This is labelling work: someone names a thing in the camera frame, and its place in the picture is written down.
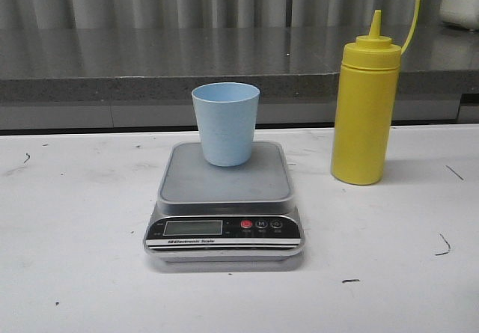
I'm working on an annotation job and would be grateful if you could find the silver electronic kitchen scale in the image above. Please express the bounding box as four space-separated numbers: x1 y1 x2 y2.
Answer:
143 141 305 262

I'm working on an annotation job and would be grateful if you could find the yellow squeeze bottle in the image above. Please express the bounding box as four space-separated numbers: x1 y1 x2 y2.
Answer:
331 0 421 186

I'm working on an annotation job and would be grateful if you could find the light blue plastic cup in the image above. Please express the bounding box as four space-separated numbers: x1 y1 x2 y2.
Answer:
192 82 260 167

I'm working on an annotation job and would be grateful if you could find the grey stone counter shelf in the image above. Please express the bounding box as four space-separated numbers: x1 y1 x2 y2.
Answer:
0 25 479 132

